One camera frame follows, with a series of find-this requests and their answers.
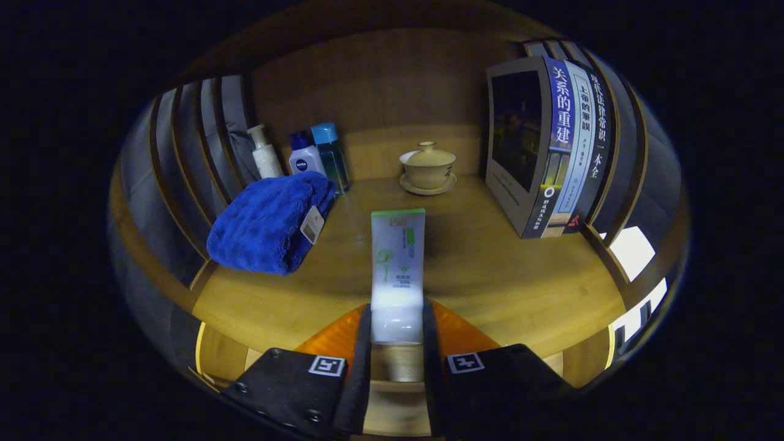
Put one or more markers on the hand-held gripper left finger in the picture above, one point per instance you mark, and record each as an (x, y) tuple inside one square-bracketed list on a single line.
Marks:
[(362, 380)]

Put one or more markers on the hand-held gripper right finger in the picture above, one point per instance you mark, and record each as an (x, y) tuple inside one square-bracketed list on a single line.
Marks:
[(432, 380)]

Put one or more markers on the white tube with green print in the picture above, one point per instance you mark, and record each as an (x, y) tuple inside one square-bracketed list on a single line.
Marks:
[(398, 269)]

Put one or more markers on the wooden countertop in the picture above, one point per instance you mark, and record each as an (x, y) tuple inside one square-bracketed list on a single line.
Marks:
[(490, 275)]

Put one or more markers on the wooden cabinet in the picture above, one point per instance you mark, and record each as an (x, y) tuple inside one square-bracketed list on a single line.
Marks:
[(380, 86)]

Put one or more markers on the blue towel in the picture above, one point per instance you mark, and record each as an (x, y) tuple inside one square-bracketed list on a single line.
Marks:
[(263, 220)]

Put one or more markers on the beige lidded teacup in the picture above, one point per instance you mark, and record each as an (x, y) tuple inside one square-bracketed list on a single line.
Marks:
[(427, 168)]

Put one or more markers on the teal bottle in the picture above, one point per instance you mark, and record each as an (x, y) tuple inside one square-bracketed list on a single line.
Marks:
[(334, 159)]

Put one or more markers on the white bottle with blue cap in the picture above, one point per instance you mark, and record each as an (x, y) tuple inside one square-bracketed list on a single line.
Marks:
[(306, 162)]

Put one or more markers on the white pump bottle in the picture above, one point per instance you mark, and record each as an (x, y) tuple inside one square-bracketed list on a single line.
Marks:
[(266, 160)]

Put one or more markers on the blue spine book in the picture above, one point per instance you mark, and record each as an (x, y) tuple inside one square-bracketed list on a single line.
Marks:
[(560, 122)]

